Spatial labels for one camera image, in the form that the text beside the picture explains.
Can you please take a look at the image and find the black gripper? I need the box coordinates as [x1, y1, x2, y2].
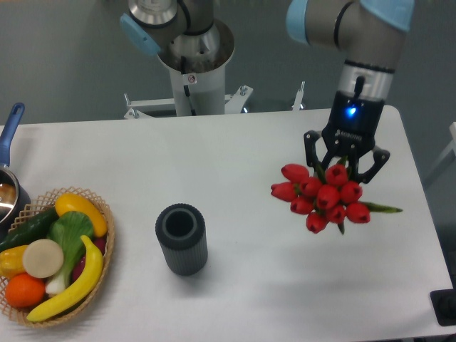
[304, 91, 390, 184]

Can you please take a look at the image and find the red tulip bouquet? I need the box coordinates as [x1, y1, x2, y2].
[271, 157, 402, 234]

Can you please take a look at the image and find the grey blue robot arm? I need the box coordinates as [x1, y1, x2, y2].
[120, 1, 414, 183]

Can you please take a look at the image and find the black device at edge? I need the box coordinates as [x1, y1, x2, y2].
[430, 289, 455, 326]

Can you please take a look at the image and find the dark grey ribbed vase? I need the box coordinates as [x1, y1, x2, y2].
[155, 203, 208, 276]

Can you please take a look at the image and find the yellow banana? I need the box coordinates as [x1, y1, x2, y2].
[26, 235, 103, 323]

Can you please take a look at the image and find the yellow squash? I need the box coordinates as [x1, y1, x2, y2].
[54, 193, 108, 238]

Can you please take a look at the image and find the green bok choy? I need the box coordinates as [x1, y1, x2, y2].
[46, 211, 94, 297]

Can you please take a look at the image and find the dark red fruit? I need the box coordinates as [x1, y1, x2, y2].
[71, 237, 106, 283]

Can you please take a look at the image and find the woven wicker basket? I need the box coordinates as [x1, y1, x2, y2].
[1, 187, 115, 328]

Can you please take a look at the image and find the green cucumber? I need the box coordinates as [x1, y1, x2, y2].
[1, 207, 58, 252]

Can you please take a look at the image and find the beige round disc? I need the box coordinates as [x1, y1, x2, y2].
[22, 239, 64, 279]

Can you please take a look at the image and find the orange fruit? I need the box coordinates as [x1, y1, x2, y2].
[5, 273, 45, 308]

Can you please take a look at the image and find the yellow bell pepper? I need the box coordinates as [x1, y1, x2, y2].
[1, 245, 28, 279]

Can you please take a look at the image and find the white frame at right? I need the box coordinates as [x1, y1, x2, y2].
[423, 122, 455, 188]

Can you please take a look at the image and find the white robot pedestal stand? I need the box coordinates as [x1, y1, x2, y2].
[124, 66, 254, 119]

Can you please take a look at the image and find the blue handled saucepan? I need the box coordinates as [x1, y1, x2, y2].
[1, 103, 31, 241]

